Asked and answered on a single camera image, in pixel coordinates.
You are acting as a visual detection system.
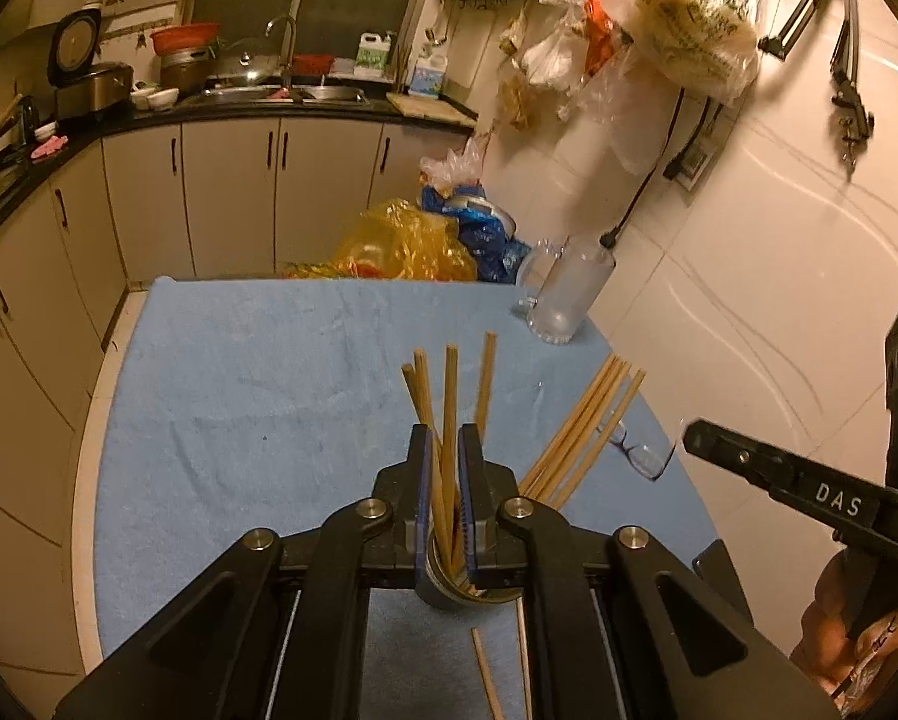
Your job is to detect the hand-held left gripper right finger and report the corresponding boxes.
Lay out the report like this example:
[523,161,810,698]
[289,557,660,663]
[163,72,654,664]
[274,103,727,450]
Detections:
[458,424,840,720]

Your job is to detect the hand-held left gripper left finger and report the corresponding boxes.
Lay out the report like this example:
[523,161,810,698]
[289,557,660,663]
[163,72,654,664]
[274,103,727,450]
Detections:
[51,424,434,720]

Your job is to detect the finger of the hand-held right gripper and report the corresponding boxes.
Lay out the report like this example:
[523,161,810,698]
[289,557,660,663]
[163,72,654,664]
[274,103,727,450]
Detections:
[683,418,898,642]

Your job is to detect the dark round chopstick cup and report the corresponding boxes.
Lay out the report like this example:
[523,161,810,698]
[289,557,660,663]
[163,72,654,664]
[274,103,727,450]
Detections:
[415,529,525,608]

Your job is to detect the tan bamboo chopstick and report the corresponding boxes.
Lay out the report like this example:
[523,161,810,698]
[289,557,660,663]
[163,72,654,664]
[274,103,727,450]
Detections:
[413,349,457,563]
[474,331,498,437]
[471,627,505,720]
[401,364,439,466]
[516,598,534,720]

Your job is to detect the pile of wooden chopsticks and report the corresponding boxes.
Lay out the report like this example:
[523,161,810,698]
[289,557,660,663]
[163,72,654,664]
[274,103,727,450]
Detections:
[516,352,648,511]

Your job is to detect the person's right hand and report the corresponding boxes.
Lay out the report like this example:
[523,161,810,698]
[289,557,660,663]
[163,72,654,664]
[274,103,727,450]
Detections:
[789,547,898,713]

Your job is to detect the dark-framed eyeglasses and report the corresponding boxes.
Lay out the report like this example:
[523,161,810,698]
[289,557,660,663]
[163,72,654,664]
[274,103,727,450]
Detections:
[594,420,678,482]

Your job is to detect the blue cloth mat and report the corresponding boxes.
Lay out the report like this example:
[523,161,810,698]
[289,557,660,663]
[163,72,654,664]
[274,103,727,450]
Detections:
[92,277,720,720]

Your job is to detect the clear glass mug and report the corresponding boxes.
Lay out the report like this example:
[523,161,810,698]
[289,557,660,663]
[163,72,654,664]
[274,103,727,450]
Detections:
[512,234,617,346]

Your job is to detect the blue plastic bag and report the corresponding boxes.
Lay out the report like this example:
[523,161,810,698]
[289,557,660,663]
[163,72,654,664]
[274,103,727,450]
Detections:
[419,184,532,284]

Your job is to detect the yellow plastic bag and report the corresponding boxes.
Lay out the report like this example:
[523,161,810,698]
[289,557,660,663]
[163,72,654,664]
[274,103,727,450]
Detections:
[284,197,480,282]

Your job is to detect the round metal tin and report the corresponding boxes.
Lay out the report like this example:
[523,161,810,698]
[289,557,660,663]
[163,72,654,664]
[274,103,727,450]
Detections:
[449,191,517,237]

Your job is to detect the clear crumpled plastic bag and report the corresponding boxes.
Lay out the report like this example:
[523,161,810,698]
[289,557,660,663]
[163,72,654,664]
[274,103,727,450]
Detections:
[419,136,487,192]

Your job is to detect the beige kitchen cabinets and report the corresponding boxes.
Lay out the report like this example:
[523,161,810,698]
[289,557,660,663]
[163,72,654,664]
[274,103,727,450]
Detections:
[0,116,472,691]

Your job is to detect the wooden cutting board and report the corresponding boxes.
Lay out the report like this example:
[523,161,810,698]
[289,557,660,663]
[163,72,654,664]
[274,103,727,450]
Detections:
[385,92,480,128]

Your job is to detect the steel kitchen sink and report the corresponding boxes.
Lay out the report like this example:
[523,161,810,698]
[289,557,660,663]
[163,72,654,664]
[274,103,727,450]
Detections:
[194,85,367,106]

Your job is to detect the white jug blue label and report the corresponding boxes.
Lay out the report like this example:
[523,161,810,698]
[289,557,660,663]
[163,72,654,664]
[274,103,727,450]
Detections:
[407,45,450,100]

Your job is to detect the clear bag of noodles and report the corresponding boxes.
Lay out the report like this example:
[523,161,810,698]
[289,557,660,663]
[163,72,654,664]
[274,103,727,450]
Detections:
[614,0,766,106]

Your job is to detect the green and white jug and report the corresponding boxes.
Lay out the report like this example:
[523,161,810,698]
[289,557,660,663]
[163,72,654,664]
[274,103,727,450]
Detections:
[353,30,397,80]

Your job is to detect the white plastic bag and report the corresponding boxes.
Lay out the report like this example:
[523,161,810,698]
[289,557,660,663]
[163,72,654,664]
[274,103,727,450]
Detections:
[519,15,622,91]

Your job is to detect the chrome faucet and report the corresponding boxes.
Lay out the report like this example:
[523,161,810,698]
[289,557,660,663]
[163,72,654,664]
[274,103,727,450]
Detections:
[265,15,300,95]

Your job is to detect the glass pan lid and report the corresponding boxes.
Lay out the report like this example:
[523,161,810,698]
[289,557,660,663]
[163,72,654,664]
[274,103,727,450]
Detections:
[209,45,281,87]

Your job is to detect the white bowl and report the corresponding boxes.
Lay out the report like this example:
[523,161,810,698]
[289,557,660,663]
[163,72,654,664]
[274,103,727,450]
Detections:
[130,86,181,112]

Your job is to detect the black kitchen countertop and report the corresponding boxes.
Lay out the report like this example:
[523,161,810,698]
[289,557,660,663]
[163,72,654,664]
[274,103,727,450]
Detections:
[0,94,472,256]

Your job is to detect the metal cooking pot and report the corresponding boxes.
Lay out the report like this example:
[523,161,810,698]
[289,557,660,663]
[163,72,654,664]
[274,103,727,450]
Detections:
[160,49,217,95]

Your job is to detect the red plastic basin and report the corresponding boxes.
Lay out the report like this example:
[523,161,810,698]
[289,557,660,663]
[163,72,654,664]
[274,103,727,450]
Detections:
[150,22,222,57]

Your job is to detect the rice cooker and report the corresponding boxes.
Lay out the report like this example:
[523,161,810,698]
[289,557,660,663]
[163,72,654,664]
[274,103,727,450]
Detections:
[47,7,135,121]

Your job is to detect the wall socket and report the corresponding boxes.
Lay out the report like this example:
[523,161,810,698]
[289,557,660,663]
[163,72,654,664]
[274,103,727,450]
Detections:
[662,142,720,192]

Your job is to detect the black power cable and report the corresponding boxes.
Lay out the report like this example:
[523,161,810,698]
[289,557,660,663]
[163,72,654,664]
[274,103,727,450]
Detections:
[602,86,690,248]

